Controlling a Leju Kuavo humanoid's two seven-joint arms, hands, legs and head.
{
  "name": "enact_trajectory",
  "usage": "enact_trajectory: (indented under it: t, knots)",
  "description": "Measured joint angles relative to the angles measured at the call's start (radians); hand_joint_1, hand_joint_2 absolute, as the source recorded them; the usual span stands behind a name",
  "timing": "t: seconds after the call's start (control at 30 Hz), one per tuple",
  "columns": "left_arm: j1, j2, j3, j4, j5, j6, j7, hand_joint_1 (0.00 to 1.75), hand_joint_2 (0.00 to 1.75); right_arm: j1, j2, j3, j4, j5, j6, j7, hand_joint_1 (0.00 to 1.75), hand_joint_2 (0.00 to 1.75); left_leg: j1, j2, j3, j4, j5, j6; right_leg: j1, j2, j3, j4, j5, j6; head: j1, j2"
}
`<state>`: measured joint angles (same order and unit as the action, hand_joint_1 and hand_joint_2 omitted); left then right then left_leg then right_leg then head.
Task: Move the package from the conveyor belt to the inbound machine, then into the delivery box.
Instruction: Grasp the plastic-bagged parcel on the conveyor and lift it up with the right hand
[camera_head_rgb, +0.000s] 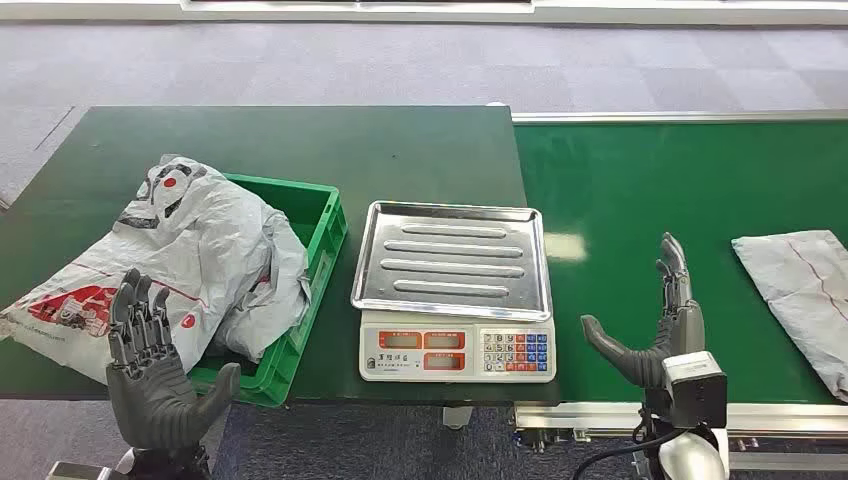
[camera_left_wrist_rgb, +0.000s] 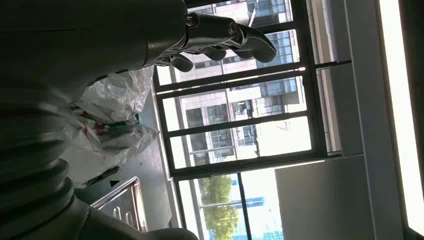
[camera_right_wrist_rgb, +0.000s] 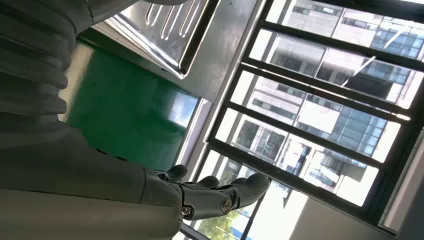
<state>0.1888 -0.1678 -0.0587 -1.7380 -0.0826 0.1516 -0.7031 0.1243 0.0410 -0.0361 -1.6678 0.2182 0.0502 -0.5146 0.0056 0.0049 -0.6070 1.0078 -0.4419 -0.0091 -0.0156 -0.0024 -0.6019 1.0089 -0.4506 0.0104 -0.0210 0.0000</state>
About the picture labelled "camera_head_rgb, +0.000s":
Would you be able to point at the white electronic scale steel pan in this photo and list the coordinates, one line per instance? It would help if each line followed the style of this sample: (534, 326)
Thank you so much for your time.
(454, 265)

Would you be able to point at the large grey red-printed mail bag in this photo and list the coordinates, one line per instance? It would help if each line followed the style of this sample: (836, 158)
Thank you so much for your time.
(199, 245)

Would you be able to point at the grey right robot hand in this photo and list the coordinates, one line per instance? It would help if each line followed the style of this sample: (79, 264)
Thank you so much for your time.
(636, 364)

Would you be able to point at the plain grey crumpled mail bag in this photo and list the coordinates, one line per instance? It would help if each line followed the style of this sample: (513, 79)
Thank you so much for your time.
(278, 311)

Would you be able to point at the green plastic crate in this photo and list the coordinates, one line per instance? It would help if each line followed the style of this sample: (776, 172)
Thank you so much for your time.
(318, 232)

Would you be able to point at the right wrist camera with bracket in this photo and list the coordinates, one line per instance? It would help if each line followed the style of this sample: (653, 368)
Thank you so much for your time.
(696, 391)

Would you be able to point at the green conveyor belt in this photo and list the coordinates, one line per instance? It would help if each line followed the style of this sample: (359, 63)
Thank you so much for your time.
(662, 179)

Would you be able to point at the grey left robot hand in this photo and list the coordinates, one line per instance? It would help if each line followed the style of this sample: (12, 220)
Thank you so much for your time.
(156, 397)

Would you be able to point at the dark green table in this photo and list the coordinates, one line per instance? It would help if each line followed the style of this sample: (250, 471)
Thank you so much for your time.
(298, 146)

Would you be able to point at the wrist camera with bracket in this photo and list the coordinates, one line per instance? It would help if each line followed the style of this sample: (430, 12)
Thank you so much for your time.
(696, 391)
(76, 472)

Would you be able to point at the grey mail bag package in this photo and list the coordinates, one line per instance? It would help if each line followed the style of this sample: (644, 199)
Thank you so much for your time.
(802, 298)

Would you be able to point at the white wall ledge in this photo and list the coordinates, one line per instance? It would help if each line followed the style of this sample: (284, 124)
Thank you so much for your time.
(99, 10)

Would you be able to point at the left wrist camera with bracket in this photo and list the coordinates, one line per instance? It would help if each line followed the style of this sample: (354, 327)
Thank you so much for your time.
(76, 472)

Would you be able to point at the white table foot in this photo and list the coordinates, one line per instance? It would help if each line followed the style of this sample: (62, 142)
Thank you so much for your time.
(457, 417)

